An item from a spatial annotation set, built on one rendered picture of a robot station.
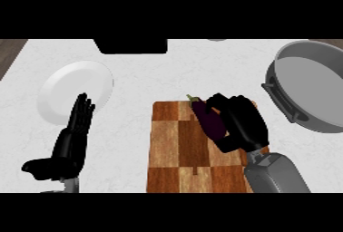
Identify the small grey round object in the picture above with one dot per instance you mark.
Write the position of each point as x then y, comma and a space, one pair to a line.
216, 40

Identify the dark purple eggplant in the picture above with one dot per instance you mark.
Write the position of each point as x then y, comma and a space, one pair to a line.
209, 119

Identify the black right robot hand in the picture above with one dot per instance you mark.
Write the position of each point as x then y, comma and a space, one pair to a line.
243, 120

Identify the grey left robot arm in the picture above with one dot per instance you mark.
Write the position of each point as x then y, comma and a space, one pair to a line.
67, 185

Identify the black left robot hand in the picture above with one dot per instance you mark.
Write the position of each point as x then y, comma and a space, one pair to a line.
71, 142

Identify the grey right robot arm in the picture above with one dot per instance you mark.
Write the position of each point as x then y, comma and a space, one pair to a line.
274, 173

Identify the grey metal pot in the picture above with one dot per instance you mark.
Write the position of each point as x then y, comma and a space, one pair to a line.
308, 86

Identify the black box appliance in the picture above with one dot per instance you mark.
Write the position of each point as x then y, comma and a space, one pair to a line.
132, 46

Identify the white round plate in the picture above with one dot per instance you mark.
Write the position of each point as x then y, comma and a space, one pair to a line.
74, 90

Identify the checkered wooden cutting board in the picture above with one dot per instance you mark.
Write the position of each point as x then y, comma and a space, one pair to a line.
188, 151

